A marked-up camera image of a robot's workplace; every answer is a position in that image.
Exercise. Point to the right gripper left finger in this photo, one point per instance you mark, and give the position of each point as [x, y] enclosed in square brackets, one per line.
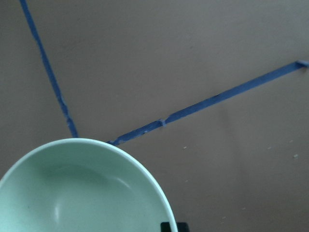
[165, 227]

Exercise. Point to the green bowl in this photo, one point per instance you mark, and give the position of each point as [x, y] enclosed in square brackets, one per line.
[82, 185]

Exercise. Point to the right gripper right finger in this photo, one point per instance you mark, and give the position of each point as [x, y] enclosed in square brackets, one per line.
[182, 227]

